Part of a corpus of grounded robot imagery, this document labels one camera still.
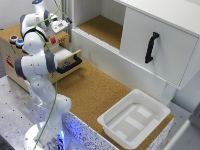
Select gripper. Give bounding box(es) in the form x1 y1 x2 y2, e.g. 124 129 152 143
49 18 73 35

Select wooden drawer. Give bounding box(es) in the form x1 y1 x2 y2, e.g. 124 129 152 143
52 45 83 74

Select wooden drawer box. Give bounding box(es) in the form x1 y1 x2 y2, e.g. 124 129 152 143
0 23 72 93

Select blue button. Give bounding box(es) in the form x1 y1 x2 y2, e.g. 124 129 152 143
15 39 25 48

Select red button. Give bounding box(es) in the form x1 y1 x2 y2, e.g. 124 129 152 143
9 34 19 44

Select white cabinet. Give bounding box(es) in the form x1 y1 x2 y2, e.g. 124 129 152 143
71 0 200 108

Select white sliding door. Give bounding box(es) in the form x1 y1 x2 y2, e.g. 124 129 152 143
118 6 200 90

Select white plastic box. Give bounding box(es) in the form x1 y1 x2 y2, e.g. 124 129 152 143
96 88 172 150

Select black drawer handle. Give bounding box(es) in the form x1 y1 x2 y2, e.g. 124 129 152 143
56 54 84 75

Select green cable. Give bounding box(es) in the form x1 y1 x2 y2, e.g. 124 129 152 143
32 0 68 150

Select black door handle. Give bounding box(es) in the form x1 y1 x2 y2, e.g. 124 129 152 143
144 31 161 65

